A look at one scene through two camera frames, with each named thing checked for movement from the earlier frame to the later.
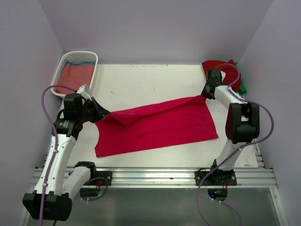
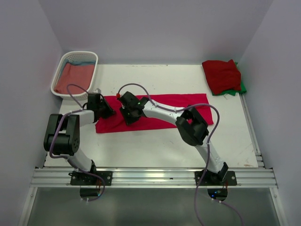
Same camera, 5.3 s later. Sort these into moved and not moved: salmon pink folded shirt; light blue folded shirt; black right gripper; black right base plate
Moved: black right gripper
Not moved: salmon pink folded shirt; black right base plate; light blue folded shirt
